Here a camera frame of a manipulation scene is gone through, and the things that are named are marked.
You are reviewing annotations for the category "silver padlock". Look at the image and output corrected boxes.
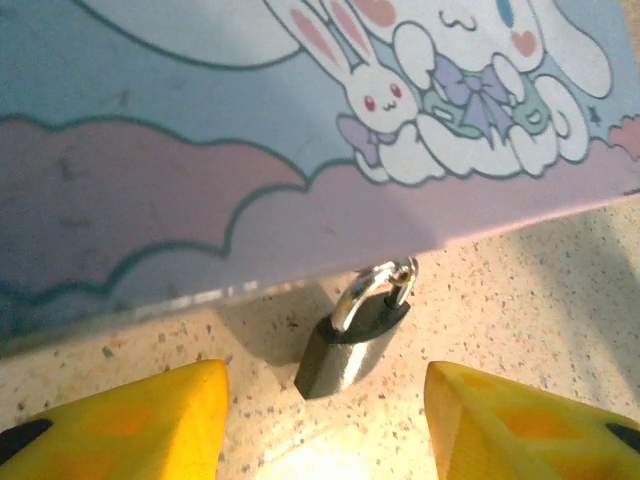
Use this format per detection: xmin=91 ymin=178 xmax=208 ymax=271
xmin=293 ymin=255 xmax=420 ymax=401

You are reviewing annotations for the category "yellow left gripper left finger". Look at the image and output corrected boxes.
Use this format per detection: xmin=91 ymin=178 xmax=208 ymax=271
xmin=0 ymin=358 xmax=230 ymax=480

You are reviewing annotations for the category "pastel cartoon tin box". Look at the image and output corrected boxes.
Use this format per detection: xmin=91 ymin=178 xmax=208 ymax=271
xmin=0 ymin=0 xmax=640 ymax=359

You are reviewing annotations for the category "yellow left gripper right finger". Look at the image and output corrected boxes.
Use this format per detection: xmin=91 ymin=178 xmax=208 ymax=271
xmin=424 ymin=360 xmax=640 ymax=480

